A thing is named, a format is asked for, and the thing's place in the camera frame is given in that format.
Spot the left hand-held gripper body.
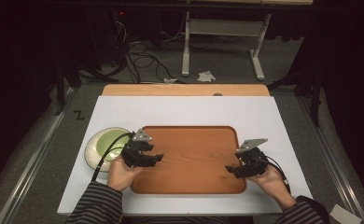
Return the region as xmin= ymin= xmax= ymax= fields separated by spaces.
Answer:
xmin=120 ymin=129 xmax=156 ymax=169

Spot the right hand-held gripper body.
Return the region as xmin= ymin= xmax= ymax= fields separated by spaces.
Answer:
xmin=232 ymin=137 xmax=270 ymax=179

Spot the person's left hand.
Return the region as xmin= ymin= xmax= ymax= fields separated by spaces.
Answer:
xmin=106 ymin=154 xmax=145 ymax=192

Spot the person's right hand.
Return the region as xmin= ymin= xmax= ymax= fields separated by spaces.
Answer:
xmin=246 ymin=164 xmax=297 ymax=212

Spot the green and white bowl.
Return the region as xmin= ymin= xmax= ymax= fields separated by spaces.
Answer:
xmin=84 ymin=126 xmax=133 ymax=173

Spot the wooden tray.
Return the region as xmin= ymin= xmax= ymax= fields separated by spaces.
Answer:
xmin=130 ymin=125 xmax=247 ymax=195

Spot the white board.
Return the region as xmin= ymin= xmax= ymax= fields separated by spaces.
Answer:
xmin=57 ymin=95 xmax=314 ymax=217

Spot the wooden table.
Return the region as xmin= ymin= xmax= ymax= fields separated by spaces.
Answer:
xmin=102 ymin=83 xmax=271 ymax=97

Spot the black tripod stand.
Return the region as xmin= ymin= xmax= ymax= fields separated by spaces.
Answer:
xmin=53 ymin=57 xmax=119 ymax=117
xmin=266 ymin=66 xmax=326 ymax=128

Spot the white paper sheet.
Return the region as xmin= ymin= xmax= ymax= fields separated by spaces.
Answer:
xmin=329 ymin=203 xmax=355 ymax=224

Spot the white metal stand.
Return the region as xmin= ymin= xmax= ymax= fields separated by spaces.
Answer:
xmin=181 ymin=10 xmax=273 ymax=82

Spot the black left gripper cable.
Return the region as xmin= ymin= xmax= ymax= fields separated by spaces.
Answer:
xmin=91 ymin=132 xmax=135 ymax=183

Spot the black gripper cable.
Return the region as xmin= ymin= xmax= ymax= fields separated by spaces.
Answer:
xmin=91 ymin=132 xmax=135 ymax=183
xmin=259 ymin=155 xmax=292 ymax=194

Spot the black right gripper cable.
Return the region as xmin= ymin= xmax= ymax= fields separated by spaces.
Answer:
xmin=259 ymin=155 xmax=292 ymax=194

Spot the tangle of black floor cables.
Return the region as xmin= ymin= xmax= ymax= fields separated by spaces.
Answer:
xmin=108 ymin=18 xmax=188 ymax=85

